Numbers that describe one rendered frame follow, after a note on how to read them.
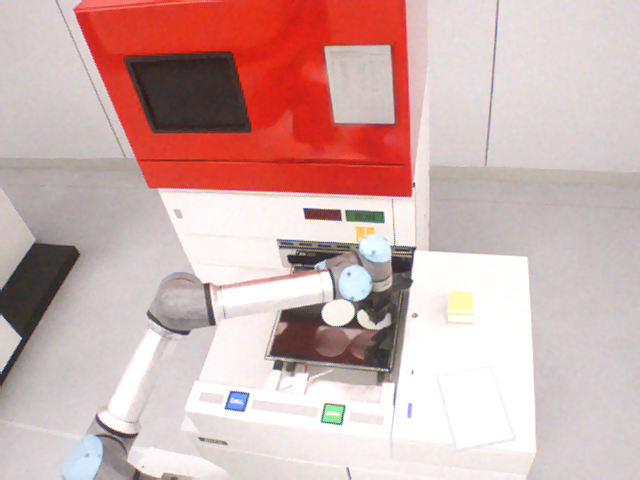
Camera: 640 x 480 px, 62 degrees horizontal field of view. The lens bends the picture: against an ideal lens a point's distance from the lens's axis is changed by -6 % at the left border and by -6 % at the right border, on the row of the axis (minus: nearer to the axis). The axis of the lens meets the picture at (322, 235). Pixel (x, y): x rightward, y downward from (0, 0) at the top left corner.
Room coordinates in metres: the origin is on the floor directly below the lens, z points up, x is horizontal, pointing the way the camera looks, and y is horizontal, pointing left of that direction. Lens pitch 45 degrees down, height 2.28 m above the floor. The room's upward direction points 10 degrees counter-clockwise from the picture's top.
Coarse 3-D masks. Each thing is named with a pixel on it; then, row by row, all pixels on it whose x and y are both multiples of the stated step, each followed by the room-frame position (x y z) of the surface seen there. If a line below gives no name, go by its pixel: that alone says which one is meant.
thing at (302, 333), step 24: (288, 312) 1.07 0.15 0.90; (312, 312) 1.05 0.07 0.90; (288, 336) 0.98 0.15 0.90; (312, 336) 0.97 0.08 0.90; (336, 336) 0.95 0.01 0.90; (360, 336) 0.94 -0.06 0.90; (384, 336) 0.92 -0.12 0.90; (336, 360) 0.87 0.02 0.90; (360, 360) 0.85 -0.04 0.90; (384, 360) 0.84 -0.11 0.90
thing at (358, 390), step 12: (288, 384) 0.83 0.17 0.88; (312, 384) 0.82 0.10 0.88; (324, 384) 0.81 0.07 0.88; (336, 384) 0.80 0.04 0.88; (348, 384) 0.80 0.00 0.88; (324, 396) 0.77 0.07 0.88; (336, 396) 0.77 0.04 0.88; (348, 396) 0.76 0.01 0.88; (360, 396) 0.75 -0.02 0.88; (372, 396) 0.75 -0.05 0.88
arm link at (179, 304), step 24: (336, 264) 0.89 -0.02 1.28; (168, 288) 0.82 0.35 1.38; (192, 288) 0.81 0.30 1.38; (216, 288) 0.81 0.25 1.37; (240, 288) 0.80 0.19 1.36; (264, 288) 0.80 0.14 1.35; (288, 288) 0.80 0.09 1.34; (312, 288) 0.79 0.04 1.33; (336, 288) 0.79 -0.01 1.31; (360, 288) 0.78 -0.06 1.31; (168, 312) 0.77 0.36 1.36; (192, 312) 0.76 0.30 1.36; (216, 312) 0.76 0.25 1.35; (240, 312) 0.76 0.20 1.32
